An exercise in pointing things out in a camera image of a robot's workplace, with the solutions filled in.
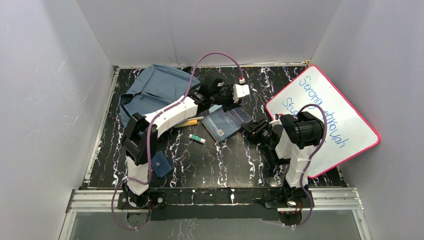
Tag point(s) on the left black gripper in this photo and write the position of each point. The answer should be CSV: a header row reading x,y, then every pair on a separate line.
x,y
226,96

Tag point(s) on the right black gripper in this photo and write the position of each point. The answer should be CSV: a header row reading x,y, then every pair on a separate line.
x,y
254,128

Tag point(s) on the dark blue notebook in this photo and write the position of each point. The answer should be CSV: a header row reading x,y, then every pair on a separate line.
x,y
223,124

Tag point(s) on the green white glue stick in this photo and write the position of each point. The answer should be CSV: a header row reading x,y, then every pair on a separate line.
x,y
197,138

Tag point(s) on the blue student backpack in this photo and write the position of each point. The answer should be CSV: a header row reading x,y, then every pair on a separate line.
x,y
155,88

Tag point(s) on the teal eraser case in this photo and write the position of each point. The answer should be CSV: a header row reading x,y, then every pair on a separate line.
x,y
214,108

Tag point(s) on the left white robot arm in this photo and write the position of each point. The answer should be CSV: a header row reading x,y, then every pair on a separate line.
x,y
140,139

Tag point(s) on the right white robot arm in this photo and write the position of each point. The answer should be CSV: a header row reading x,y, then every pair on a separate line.
x,y
289,140

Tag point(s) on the white pen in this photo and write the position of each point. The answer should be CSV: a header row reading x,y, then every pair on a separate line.
x,y
196,118

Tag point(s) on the yellow orange highlighter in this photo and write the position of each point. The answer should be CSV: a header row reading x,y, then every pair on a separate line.
x,y
187,123

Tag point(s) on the pink framed whiteboard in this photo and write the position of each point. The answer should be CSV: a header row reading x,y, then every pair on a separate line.
x,y
348,133

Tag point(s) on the navy snap wallet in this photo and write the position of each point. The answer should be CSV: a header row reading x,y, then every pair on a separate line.
x,y
161,165

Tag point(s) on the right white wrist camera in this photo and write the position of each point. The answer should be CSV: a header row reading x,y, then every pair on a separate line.
x,y
275,122

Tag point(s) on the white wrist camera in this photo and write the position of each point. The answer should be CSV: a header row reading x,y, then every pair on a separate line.
x,y
275,122
240,91

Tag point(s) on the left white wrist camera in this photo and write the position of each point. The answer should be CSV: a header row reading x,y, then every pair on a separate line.
x,y
240,91

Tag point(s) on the black front rail frame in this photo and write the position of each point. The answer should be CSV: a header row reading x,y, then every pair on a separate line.
x,y
216,203

